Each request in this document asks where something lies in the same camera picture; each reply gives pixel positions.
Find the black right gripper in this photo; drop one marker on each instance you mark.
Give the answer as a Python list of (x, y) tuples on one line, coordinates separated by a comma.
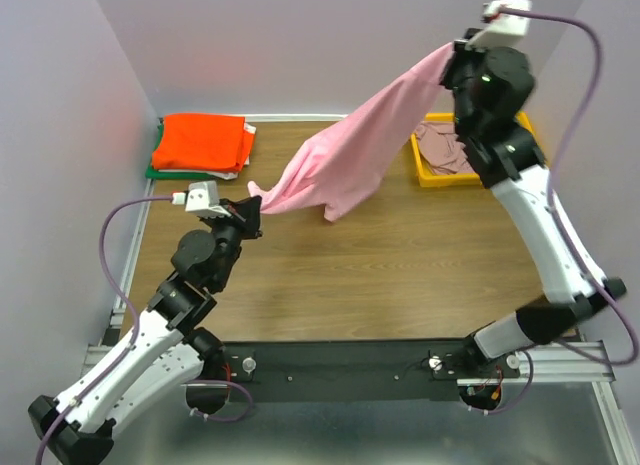
[(460, 53)]

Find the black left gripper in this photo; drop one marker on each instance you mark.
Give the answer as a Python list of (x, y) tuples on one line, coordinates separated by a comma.
[(245, 215)]

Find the pink t shirt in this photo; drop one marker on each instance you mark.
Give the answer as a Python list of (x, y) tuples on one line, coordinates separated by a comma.
[(343, 165)]

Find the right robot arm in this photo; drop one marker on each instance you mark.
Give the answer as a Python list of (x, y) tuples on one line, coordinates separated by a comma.
[(490, 84)]

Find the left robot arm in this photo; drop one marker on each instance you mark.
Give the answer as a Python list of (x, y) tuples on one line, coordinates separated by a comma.
[(165, 346)]

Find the crumpled mauve t shirt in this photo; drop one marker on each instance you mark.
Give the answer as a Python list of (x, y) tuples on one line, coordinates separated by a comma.
[(438, 145)]

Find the folded orange t shirt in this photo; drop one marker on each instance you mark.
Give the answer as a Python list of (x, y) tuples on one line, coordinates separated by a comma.
[(200, 141)]

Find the yellow plastic bin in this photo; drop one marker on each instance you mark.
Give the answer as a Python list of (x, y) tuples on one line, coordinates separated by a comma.
[(426, 177)]

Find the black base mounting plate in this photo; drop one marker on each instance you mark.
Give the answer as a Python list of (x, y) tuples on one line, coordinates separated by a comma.
[(355, 370)]

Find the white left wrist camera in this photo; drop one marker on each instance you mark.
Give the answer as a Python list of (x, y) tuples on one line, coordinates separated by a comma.
[(202, 199)]

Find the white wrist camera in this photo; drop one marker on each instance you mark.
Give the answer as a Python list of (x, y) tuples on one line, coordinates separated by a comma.
[(502, 29), (202, 199)]

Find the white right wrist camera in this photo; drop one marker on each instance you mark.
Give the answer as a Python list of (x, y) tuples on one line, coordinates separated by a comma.
[(502, 29)]

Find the aluminium frame rail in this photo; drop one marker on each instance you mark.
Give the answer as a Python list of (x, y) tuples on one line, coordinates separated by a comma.
[(552, 363)]

